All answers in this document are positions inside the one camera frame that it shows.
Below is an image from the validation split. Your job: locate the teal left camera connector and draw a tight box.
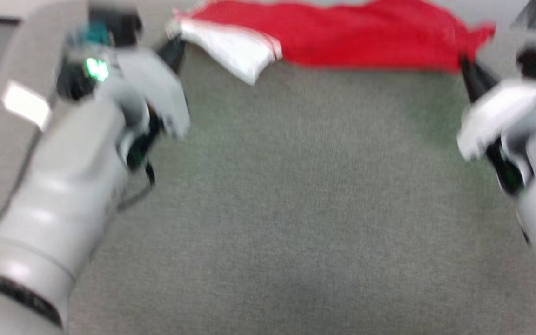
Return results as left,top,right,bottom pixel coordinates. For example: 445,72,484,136
70,23,110,47

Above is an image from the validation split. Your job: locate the thin black left gripper cable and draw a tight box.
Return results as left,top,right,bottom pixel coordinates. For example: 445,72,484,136
118,163,157,210

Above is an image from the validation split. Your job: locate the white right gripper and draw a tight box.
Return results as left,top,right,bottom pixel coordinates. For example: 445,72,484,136
456,54,536,196

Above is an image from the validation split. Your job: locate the white cable label tag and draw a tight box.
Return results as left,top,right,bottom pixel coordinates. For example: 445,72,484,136
2,80,52,131

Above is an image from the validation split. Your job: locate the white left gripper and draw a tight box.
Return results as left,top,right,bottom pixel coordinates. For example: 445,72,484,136
56,37,192,170

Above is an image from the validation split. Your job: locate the red and white jersey shirt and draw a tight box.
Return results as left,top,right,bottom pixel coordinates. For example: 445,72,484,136
166,0,496,87

